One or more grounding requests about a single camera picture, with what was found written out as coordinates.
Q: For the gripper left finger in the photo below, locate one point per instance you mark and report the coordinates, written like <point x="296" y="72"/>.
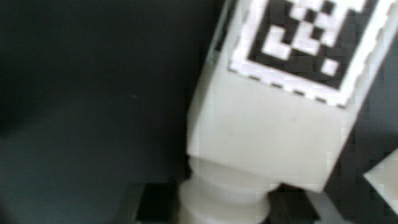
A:
<point x="152" y="205"/>

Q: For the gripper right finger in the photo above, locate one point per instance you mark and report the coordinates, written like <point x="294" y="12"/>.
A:
<point x="301" y="207"/>

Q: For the white leg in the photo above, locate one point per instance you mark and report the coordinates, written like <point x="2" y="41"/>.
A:
<point x="383" y="177"/>
<point x="296" y="55"/>

